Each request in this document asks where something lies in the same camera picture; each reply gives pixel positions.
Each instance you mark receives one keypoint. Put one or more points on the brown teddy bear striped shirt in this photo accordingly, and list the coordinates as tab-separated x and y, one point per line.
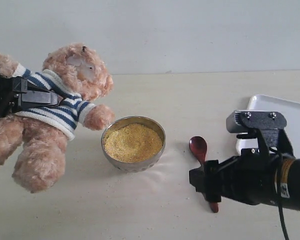
79	76

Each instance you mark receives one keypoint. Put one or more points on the dark red wooden spoon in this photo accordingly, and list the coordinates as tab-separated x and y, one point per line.
198	147

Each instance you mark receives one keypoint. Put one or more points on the white rectangular plastic tray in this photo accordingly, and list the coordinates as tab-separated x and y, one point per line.
289	109

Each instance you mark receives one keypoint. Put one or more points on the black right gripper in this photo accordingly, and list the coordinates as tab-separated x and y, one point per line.
249	179

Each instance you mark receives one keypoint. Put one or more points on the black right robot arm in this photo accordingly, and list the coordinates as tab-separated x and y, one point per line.
289	181

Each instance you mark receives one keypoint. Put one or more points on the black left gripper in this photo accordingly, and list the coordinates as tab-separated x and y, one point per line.
15	96

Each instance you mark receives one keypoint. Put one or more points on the steel bowl of yellow grain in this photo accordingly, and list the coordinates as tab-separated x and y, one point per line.
134	143

